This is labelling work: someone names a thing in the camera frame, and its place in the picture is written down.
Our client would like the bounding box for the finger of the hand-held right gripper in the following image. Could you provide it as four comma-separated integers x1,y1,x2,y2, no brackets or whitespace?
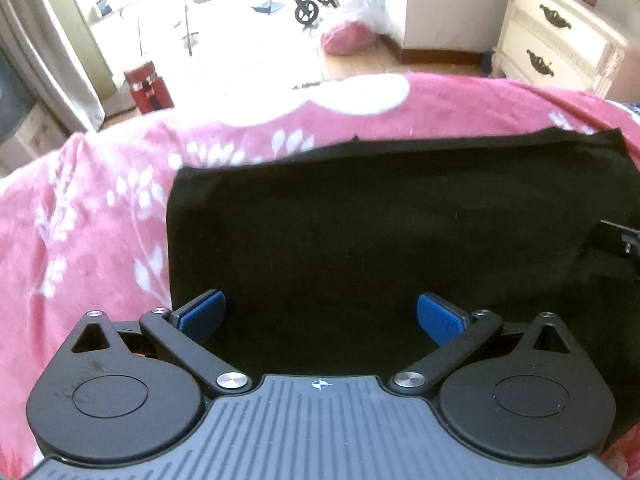
598,218,640,262

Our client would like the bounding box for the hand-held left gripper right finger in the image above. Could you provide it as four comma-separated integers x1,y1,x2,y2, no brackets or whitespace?
390,291,572,398

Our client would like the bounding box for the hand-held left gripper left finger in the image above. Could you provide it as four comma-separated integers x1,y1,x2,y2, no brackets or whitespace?
70,288,252,398

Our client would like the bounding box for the black printed t-shirt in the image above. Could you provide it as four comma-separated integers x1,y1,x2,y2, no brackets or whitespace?
164,126,640,437

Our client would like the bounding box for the pink floral blanket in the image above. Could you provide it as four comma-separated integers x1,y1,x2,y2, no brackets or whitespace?
0,71,640,480

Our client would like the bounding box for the cream nightstand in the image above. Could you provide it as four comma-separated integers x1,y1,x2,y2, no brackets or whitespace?
491,0,629,99

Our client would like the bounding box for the red thermos bottle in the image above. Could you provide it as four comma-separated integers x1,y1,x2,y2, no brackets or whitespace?
123,59,177,114

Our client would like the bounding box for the white water dispenser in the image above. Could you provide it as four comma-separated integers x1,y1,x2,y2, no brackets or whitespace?
0,104,69,177

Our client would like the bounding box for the blue water jug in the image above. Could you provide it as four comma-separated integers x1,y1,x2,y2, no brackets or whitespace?
0,49,37,147

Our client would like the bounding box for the pink bundle in plastic bag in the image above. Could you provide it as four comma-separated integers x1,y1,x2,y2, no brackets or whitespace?
319,0,389,57

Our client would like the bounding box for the grey curtain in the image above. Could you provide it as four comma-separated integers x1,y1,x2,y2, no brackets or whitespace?
0,0,107,134

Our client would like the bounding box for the folding table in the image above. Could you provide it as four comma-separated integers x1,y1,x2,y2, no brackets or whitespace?
89,0,202,57

